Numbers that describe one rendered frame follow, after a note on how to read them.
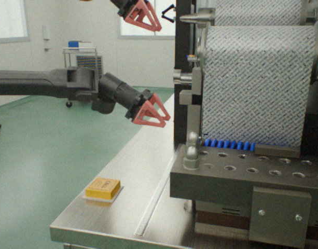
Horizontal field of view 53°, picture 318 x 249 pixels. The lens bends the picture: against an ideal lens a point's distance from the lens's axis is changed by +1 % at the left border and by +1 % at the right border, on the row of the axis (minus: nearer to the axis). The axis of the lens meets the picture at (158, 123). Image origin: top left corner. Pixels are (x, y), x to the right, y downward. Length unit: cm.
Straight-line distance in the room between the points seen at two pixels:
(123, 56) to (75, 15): 130
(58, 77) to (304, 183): 59
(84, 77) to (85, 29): 625
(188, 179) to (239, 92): 26
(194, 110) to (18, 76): 46
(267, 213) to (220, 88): 31
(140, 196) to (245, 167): 28
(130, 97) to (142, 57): 584
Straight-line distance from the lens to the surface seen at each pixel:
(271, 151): 77
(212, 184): 66
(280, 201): 65
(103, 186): 83
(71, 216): 78
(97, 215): 77
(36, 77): 83
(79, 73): 83
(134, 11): 85
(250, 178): 66
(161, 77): 659
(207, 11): 107
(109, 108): 90
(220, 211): 70
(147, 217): 75
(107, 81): 83
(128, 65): 676
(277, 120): 81
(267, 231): 68
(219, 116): 81
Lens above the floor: 132
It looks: 18 degrees down
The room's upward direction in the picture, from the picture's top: straight up
